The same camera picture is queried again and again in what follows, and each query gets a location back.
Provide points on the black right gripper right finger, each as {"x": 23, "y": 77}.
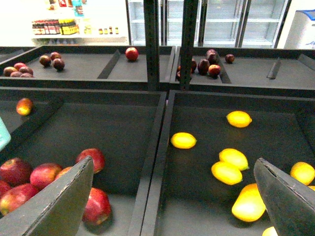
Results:
{"x": 290, "y": 204}

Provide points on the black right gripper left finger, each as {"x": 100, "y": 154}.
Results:
{"x": 56, "y": 210}

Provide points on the yellow mango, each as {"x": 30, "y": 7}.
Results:
{"x": 249, "y": 205}

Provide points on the light blue plastic basket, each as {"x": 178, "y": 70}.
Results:
{"x": 5, "y": 136}

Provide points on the yellow lemon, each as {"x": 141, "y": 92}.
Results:
{"x": 303, "y": 172}
{"x": 226, "y": 173}
{"x": 234, "y": 157}
{"x": 239, "y": 119}
{"x": 183, "y": 140}

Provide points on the black lemon tray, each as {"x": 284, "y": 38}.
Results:
{"x": 185, "y": 199}

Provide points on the red apple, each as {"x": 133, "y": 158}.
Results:
{"x": 97, "y": 209}
{"x": 44, "y": 174}
{"x": 97, "y": 157}
{"x": 15, "y": 171}

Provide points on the black apple tray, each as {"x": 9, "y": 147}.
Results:
{"x": 124, "y": 125}

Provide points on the red yellow peach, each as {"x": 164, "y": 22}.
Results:
{"x": 24, "y": 106}

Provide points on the white chest freezer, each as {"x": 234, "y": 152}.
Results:
{"x": 302, "y": 31}

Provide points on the red apple rear tray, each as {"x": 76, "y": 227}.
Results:
{"x": 131, "y": 54}

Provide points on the shelf with bottles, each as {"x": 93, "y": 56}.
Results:
{"x": 99, "y": 22}

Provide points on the glass door refrigerator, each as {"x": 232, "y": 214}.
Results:
{"x": 225, "y": 23}

